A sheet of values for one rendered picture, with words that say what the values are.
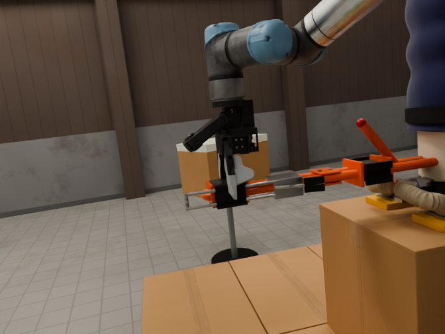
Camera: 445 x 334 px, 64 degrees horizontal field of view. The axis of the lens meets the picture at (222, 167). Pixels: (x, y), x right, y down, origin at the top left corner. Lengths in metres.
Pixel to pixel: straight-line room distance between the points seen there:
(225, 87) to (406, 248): 0.49
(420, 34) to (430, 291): 0.58
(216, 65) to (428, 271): 0.59
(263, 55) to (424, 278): 0.54
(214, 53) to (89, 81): 5.28
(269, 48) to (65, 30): 5.56
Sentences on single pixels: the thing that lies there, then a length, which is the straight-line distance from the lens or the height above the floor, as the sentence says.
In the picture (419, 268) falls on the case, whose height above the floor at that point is 0.91.
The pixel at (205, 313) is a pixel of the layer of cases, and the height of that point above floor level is 0.54.
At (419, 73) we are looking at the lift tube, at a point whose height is 1.29.
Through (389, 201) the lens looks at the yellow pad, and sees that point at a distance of 1.06.
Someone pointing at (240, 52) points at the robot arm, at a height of 1.36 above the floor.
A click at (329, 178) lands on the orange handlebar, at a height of 1.07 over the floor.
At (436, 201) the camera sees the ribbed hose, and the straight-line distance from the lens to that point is 0.91.
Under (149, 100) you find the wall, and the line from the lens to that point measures 5.97.
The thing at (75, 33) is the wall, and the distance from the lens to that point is 6.10.
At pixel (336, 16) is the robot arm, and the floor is 1.40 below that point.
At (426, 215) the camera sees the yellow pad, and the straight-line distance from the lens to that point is 0.96.
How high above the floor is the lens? 1.26
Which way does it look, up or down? 9 degrees down
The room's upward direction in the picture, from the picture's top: 6 degrees counter-clockwise
